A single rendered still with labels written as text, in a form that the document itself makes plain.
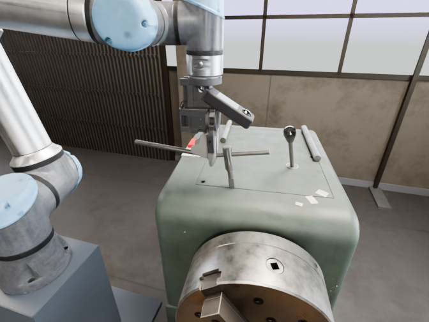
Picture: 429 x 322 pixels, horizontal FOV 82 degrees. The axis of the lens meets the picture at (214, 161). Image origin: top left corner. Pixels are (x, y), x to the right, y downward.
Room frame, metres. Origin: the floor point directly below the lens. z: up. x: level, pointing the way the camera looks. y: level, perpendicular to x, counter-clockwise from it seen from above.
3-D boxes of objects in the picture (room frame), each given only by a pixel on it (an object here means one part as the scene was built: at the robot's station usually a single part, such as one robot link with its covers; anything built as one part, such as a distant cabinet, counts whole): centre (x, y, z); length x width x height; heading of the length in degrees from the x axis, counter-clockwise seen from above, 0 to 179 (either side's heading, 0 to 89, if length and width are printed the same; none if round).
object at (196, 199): (0.72, -0.13, 1.06); 0.59 x 0.48 x 0.39; 170
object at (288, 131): (0.58, -0.19, 1.38); 0.04 x 0.03 x 0.05; 170
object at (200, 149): (0.53, 0.03, 1.36); 0.06 x 0.03 x 0.09; 80
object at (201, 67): (0.54, 0.02, 1.55); 0.08 x 0.08 x 0.05
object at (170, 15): (0.53, 0.12, 1.63); 0.11 x 0.11 x 0.08; 89
